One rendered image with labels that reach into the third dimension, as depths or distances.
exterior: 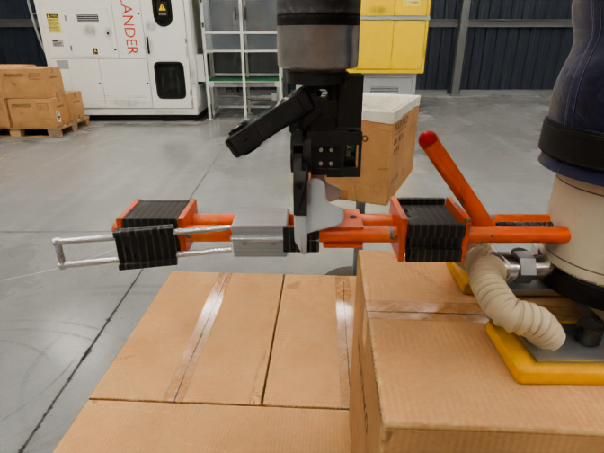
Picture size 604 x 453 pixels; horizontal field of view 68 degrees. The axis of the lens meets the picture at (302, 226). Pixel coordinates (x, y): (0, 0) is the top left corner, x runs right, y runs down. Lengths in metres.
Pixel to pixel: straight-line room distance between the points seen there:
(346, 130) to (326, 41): 0.10
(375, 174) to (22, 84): 5.88
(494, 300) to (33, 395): 1.87
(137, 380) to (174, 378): 0.09
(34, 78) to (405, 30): 5.42
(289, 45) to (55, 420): 1.74
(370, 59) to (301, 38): 7.31
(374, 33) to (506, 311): 7.34
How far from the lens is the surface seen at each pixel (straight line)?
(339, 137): 0.51
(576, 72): 0.61
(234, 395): 1.11
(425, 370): 0.57
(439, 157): 0.56
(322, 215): 0.52
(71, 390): 2.11
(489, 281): 0.59
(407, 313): 0.66
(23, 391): 2.19
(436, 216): 0.60
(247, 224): 0.56
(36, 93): 7.12
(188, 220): 0.59
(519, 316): 0.56
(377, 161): 1.93
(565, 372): 0.59
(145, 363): 1.24
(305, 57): 0.49
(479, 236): 0.59
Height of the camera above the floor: 1.31
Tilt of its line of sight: 23 degrees down
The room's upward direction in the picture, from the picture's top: straight up
